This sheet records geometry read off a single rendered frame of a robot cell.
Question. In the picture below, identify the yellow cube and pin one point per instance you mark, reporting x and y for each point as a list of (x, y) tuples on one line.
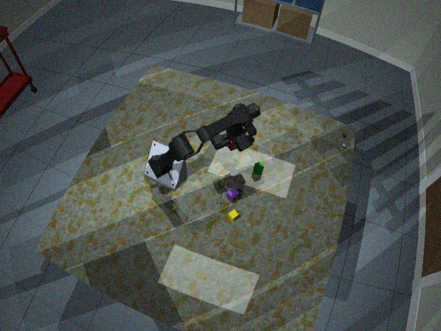
[(233, 215)]

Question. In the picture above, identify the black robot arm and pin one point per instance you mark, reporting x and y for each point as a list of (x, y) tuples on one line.
[(180, 148)]

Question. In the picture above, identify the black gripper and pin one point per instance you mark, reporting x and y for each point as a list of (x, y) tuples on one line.
[(220, 141)]

